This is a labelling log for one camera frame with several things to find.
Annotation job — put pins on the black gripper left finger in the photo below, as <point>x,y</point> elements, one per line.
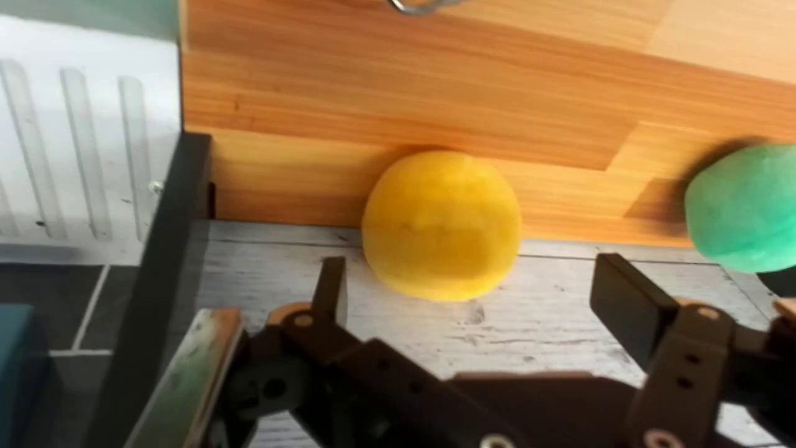
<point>330,296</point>

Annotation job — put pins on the left teal planter box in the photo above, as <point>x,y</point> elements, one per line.
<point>22,366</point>

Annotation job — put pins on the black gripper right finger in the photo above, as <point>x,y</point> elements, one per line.
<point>631,307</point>

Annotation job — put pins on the green plush ball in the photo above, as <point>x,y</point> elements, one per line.
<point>741,209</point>

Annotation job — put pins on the white sink basin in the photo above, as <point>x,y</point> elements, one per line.
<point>87,127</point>

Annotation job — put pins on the black metal frame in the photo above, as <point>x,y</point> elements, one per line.
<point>167,274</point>

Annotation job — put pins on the yellow plush ball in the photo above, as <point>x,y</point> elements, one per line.
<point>440,228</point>

